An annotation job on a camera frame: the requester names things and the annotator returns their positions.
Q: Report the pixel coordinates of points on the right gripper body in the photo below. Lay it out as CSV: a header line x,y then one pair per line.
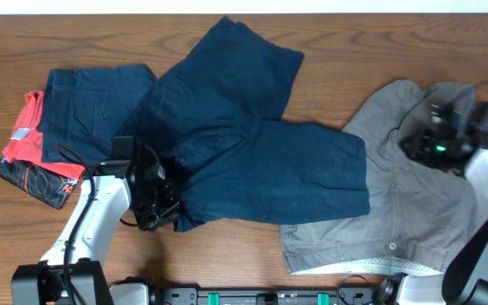
x,y
438,152

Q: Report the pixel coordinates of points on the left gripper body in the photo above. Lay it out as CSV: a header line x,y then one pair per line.
x,y
159,203

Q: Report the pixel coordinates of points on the grey shorts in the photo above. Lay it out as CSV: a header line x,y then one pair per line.
x,y
420,218

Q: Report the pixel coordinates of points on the navy shorts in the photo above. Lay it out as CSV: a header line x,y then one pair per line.
x,y
215,121
83,109

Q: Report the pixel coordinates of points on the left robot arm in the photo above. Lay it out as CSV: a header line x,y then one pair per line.
x,y
71,271

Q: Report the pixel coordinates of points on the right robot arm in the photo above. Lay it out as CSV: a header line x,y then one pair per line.
x,y
466,279

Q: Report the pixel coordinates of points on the folded black orange-print garment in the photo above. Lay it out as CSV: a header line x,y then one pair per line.
x,y
42,184

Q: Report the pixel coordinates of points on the folded navy shorts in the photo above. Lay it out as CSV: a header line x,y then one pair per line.
x,y
83,109

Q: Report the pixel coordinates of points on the folded red t-shirt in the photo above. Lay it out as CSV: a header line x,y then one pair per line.
x,y
26,141

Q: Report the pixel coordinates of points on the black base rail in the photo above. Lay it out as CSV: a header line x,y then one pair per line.
x,y
265,296

